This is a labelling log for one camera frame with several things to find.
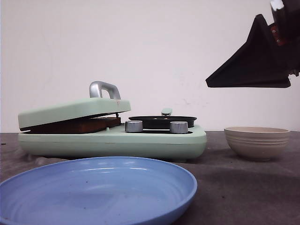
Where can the mint green breakfast maker base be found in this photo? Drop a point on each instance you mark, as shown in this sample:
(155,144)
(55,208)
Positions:
(158,144)

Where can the mint green sandwich maker lid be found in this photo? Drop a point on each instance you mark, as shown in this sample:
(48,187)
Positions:
(104,100)

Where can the black round frying pan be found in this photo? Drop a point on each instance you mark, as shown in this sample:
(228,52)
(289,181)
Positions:
(163,121)

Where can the beige ribbed ceramic bowl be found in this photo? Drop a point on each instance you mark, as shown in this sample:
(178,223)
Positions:
(257,143)

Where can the blue ceramic plate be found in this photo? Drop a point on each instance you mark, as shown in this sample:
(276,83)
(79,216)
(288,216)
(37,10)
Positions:
(98,191)

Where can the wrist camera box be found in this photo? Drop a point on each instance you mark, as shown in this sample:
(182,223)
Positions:
(286,14)

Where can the silver control knob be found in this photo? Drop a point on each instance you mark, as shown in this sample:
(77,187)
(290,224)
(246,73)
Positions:
(133,126)
(178,127)

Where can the left silver control knob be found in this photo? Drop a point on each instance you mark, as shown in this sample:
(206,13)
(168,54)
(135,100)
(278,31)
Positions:
(133,126)

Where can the white bread slice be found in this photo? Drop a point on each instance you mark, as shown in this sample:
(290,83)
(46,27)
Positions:
(78,126)

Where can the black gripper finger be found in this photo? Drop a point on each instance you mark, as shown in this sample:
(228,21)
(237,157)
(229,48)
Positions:
(262,62)

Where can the right silver control knob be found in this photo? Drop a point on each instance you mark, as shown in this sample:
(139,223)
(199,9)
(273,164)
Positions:
(178,127)

